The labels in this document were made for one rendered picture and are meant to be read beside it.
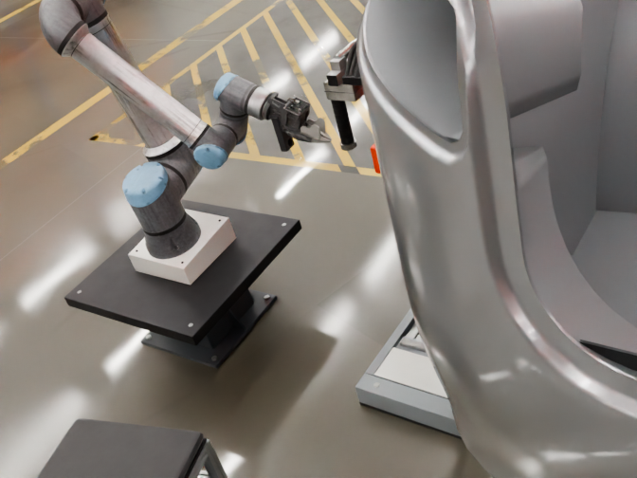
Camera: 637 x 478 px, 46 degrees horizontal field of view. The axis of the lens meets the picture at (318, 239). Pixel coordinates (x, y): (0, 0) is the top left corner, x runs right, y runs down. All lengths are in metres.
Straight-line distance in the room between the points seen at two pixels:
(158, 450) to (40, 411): 0.92
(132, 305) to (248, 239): 0.45
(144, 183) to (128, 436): 0.80
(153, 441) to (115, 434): 0.12
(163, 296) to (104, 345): 0.50
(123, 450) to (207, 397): 0.57
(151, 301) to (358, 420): 0.77
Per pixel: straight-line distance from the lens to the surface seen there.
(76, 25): 2.25
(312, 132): 2.19
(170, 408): 2.55
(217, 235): 2.54
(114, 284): 2.65
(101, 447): 2.06
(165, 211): 2.43
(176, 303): 2.44
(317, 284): 2.78
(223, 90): 2.26
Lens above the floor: 1.72
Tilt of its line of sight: 35 degrees down
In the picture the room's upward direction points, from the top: 16 degrees counter-clockwise
